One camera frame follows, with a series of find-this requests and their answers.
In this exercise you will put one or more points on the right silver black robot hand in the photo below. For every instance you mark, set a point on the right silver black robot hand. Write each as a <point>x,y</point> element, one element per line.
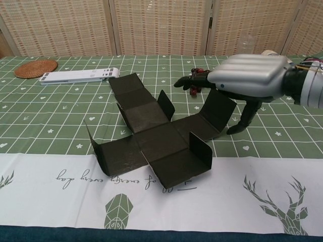
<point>252,73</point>

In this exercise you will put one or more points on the white flat electronic device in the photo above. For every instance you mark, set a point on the white flat electronic device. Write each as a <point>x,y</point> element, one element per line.
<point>75,76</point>

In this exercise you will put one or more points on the black foldable cardboard box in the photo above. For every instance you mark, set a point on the black foldable cardboard box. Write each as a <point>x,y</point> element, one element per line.
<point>159,143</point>

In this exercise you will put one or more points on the dark red grape bunch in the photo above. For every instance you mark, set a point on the dark red grape bunch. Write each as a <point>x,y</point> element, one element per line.
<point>199,71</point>

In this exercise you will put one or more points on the metal screen hinge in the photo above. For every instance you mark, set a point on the metal screen hinge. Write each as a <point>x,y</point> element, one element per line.
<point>210,21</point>

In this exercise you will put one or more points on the bamboo folding screen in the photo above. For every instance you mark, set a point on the bamboo folding screen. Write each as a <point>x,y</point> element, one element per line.
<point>161,27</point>

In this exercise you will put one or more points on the clear empty jar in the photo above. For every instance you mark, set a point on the clear empty jar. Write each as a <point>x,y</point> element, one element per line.
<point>246,45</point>

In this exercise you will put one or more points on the round woven rattan coaster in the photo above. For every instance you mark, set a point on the round woven rattan coaster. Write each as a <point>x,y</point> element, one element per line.
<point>35,69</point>

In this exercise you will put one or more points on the dark teal under cloth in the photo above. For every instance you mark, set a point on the dark teal under cloth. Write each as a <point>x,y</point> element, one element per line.
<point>50,234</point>

